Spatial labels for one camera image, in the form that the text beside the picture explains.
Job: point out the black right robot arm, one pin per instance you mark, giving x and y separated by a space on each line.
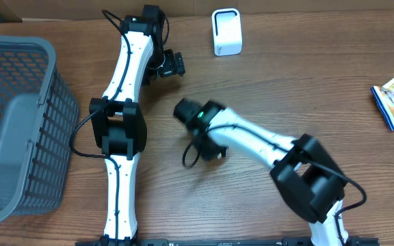
308 179

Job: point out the white barcode scanner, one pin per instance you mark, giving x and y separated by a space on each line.
227 34

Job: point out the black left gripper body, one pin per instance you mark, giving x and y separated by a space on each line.
165 63

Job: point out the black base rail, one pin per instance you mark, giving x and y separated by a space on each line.
298 241

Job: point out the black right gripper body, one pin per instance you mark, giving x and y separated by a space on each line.
208 149

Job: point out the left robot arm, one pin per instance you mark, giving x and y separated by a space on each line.
119 127

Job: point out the grey plastic shopping basket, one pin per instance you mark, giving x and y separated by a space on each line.
37 115

